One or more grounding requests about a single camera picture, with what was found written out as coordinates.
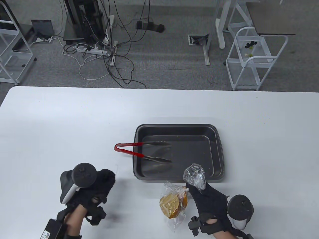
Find red-handled metal tongs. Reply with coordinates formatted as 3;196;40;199
114;141;173;164

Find yellow lacy cookie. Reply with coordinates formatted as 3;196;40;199
159;194;180;216

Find floor outlet box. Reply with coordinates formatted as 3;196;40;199
188;34;209;46

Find white desk frame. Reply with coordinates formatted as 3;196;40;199
203;0;262;65

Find black equipment stand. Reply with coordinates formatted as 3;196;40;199
63;0;108;45

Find white metal floor rail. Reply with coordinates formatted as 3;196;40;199
109;15;118;66

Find white power strip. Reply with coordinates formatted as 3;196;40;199
76;45;111;56

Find white wire utility cart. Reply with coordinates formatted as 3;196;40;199
226;27;289;91

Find black wrist sensor box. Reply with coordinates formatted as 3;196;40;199
233;228;254;239
41;219;81;239

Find brown desk board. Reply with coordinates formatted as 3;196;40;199
245;2;296;36

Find tangle of floor cables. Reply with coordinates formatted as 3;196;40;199
59;0;151;89

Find clear plastic bakery bag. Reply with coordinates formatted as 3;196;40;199
159;163;206;233

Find black metal baking tray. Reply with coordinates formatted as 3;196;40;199
133;124;225;183

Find white metal rack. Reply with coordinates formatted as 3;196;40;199
0;0;37;86

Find person's left hand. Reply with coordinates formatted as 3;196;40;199
66;169;116;213

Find person's right hand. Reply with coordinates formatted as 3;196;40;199
186;182;234;234

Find person's right forearm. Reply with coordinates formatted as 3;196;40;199
212;230;239;239

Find person's left forearm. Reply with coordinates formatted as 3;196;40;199
64;205;87;236

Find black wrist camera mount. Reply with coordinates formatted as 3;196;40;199
86;206;107;226
188;216;203;237

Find black power adapter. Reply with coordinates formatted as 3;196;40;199
136;21;165;33

